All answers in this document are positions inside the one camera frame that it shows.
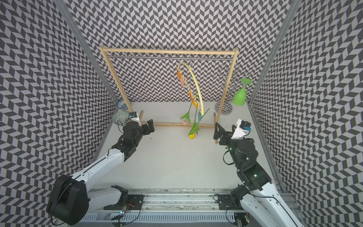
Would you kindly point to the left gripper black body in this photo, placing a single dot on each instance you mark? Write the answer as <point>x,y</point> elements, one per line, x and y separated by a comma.
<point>141,131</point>

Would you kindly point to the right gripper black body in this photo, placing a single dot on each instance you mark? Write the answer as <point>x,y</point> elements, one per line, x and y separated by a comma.
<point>227,140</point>

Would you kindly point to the yellow tulip flower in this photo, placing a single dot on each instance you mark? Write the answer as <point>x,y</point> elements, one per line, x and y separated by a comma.
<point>199,128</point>

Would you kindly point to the pink tulip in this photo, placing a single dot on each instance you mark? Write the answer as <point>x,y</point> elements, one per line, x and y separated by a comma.
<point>195,128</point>
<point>186,117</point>

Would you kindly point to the yellow clip hanger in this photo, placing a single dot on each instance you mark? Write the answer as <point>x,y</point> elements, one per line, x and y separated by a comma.
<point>195,88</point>

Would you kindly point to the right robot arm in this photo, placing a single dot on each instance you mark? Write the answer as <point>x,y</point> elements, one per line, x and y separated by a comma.
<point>257,194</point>

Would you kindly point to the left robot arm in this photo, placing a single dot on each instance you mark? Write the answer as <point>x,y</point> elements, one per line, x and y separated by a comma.
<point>72,196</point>

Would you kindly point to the orange clothes peg lower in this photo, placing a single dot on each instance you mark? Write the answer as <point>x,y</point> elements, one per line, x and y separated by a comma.
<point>196,104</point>

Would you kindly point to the orange clothes peg middle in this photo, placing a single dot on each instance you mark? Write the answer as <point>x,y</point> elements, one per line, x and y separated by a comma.
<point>192,96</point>

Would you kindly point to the pink clothes peg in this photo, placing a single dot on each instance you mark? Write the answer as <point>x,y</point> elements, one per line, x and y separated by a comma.
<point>182,82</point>

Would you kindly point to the blue patterned bowl back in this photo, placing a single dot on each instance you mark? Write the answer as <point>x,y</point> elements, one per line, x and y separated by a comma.
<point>121,104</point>

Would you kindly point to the green plastic wine glass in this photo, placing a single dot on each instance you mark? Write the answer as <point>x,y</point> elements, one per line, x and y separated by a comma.
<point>241,95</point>

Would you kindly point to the chrome glass holder stand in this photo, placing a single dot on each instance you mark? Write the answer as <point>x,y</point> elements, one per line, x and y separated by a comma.
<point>233,87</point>

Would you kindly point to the metal rack rod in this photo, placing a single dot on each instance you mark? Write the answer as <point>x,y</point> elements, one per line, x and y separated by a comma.
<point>171,58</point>

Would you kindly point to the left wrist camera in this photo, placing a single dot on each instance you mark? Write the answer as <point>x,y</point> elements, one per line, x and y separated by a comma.
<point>134,116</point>

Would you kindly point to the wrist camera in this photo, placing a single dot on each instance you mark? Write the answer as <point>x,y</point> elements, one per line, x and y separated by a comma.
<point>134,116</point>
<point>241,129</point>

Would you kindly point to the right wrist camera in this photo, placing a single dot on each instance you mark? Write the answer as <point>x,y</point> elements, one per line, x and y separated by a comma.
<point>241,129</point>

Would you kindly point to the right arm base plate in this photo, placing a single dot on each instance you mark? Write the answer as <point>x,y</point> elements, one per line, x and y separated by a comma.
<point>228,202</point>

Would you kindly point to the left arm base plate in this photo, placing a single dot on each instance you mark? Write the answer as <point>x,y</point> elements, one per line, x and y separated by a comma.
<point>134,200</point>

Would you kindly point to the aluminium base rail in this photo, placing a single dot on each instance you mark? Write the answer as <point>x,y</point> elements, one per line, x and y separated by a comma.
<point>181,206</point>

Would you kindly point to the wooden clothes rack frame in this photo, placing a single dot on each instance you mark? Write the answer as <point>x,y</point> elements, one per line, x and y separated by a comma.
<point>156,80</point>

